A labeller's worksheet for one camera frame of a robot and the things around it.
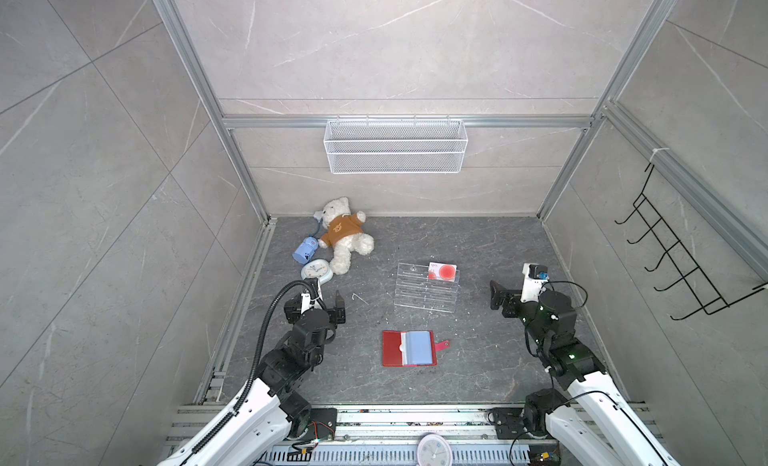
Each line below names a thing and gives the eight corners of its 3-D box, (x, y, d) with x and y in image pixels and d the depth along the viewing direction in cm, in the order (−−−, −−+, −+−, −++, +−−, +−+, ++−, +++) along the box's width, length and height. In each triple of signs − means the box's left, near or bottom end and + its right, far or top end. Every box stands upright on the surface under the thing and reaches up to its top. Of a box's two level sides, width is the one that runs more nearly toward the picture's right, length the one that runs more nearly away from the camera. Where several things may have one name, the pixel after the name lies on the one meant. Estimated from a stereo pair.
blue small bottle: (295, 260, 108) (291, 253, 104) (310, 242, 113) (307, 234, 110) (307, 265, 106) (304, 258, 103) (322, 247, 112) (319, 239, 108)
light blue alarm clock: (300, 284, 101) (299, 280, 99) (305, 262, 107) (304, 258, 105) (332, 284, 101) (330, 280, 99) (335, 262, 107) (334, 258, 105)
